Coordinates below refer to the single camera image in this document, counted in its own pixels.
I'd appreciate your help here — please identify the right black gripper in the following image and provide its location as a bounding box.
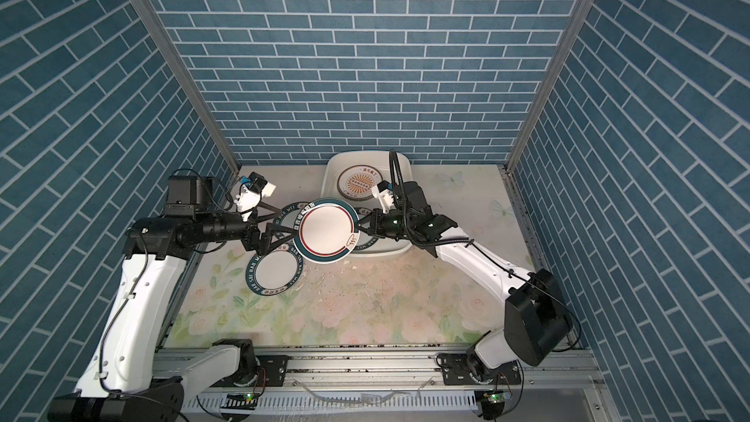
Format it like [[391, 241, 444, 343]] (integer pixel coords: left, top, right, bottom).
[[354, 208, 416, 240]]

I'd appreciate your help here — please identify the green lettered rim plate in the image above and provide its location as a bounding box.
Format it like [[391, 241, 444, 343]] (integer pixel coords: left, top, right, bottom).
[[354, 207, 378, 252]]

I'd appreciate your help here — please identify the orange sunburst plate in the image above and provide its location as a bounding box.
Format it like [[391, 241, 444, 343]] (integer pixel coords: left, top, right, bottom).
[[336, 164, 384, 201]]

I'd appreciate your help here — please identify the green red rim plate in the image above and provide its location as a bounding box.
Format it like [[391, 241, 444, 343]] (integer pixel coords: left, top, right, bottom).
[[293, 198, 361, 264]]

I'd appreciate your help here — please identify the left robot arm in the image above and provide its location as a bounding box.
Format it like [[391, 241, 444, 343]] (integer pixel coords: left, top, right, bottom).
[[47, 173, 283, 421]]

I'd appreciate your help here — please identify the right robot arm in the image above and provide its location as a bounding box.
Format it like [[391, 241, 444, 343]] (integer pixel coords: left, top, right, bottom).
[[361, 181, 574, 382]]

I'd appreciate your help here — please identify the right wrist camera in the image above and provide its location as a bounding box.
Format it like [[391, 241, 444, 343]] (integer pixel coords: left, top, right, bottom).
[[371, 181, 396, 213]]

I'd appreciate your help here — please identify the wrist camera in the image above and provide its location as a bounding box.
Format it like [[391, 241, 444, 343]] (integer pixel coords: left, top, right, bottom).
[[234, 172, 277, 216], [371, 181, 396, 213]]

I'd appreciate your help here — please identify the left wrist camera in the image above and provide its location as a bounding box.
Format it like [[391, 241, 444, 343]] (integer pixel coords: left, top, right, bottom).
[[234, 172, 277, 216]]

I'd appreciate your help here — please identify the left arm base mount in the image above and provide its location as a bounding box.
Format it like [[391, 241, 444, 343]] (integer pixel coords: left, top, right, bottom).
[[212, 355, 289, 390]]

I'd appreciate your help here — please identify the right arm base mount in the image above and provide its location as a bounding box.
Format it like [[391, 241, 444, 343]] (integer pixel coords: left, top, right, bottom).
[[435, 353, 521, 386]]

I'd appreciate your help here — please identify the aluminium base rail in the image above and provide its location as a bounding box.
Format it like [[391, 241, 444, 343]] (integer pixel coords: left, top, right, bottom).
[[116, 347, 605, 394]]

